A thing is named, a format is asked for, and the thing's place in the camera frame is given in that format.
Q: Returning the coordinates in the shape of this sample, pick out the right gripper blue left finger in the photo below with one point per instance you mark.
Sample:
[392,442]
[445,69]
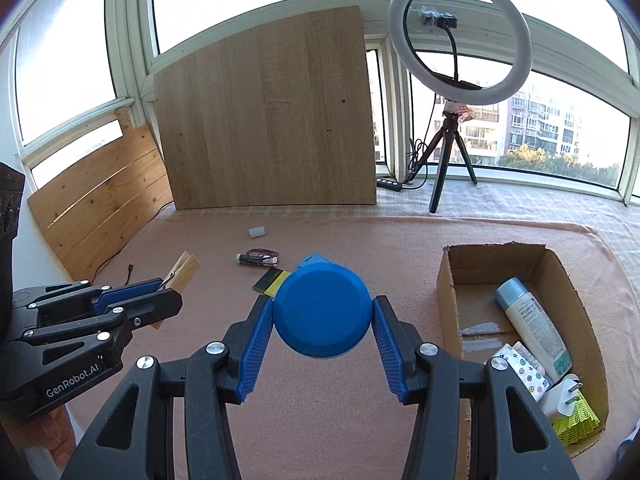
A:
[256,333]

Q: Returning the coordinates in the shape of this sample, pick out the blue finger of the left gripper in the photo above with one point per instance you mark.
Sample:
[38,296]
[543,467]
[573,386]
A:
[124,293]
[148,309]

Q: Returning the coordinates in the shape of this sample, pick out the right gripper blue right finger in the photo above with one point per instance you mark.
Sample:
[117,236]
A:
[396,352]

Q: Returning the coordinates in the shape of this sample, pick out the blue round case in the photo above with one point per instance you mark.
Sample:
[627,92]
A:
[322,310]

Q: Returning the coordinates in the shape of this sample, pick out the yellow black card pack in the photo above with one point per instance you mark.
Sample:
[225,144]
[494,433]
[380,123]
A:
[271,281]

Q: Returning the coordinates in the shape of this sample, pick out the wooden clothespin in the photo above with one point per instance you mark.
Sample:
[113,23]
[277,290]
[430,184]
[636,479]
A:
[181,273]

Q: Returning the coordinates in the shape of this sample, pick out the green white glue stick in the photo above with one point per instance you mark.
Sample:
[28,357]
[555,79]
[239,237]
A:
[257,259]

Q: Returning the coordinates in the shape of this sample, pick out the cardboard box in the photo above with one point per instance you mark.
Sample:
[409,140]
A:
[474,326]

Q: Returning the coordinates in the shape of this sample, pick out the white eraser block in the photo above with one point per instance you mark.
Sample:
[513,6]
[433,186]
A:
[257,231]

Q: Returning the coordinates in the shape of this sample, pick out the white lotion bottle blue cap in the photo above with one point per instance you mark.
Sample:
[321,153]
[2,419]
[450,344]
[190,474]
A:
[535,328]

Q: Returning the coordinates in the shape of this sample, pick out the patterned tissue pack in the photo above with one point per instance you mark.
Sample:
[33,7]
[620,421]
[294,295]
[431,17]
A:
[535,383]

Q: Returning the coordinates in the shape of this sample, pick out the white power adapter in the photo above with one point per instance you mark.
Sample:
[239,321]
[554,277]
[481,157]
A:
[560,401]

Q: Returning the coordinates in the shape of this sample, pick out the yellow shuttlecock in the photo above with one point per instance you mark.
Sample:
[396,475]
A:
[580,425]

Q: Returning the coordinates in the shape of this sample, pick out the blue phone stand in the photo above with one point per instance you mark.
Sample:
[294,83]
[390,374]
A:
[313,258]

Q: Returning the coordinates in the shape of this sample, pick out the small white tube grey cap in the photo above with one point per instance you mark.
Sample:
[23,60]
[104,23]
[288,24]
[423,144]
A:
[528,356]

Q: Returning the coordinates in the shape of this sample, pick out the person left hand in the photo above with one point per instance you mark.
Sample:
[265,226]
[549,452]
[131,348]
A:
[53,432]

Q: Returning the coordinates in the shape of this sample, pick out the pine slat headboard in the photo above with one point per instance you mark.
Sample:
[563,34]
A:
[90,211]

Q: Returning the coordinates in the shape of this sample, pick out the black power strip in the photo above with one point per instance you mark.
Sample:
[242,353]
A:
[389,184]

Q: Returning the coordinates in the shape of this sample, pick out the black tripod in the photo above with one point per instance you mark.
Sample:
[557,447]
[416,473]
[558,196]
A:
[447,137]

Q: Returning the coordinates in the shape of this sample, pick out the large oak wood board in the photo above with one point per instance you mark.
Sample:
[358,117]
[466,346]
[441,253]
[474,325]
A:
[277,115]

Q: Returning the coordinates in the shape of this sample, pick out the white ring light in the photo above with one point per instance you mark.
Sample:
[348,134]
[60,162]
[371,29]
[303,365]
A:
[408,36]

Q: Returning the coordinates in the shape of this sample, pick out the webcam on ring light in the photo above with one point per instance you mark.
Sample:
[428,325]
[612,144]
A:
[442,20]

